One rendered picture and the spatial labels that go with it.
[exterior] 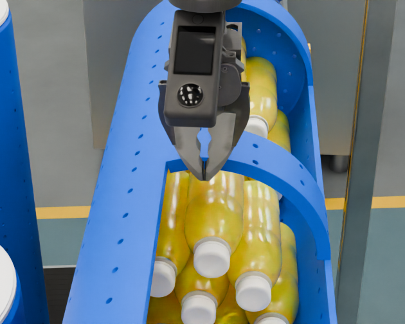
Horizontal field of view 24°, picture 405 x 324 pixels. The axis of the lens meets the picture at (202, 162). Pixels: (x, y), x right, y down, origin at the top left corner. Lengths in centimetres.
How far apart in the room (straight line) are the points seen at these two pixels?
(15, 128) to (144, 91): 75
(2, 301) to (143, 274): 31
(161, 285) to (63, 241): 186
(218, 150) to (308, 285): 27
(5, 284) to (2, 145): 75
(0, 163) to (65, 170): 132
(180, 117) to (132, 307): 17
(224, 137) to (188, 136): 4
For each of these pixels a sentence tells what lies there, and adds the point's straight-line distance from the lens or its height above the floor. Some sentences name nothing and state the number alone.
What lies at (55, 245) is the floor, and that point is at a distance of 287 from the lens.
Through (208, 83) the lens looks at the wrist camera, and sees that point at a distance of 84.
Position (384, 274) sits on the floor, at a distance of 278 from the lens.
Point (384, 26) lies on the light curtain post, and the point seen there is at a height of 90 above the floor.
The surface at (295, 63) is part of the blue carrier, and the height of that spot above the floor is 111.
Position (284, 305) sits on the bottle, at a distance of 109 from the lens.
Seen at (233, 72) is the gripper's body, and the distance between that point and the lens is 89.
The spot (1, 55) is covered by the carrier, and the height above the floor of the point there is 97.
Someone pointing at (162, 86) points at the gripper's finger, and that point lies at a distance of 91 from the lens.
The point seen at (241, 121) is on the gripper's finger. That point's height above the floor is 130.
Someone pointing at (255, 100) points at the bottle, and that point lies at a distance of 133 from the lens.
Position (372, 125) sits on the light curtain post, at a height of 65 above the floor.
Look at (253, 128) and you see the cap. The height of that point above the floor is 110.
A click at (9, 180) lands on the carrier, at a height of 70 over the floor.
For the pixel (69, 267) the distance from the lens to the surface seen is 255.
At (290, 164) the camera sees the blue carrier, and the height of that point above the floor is 120.
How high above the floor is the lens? 179
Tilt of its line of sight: 34 degrees down
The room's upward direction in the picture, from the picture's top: straight up
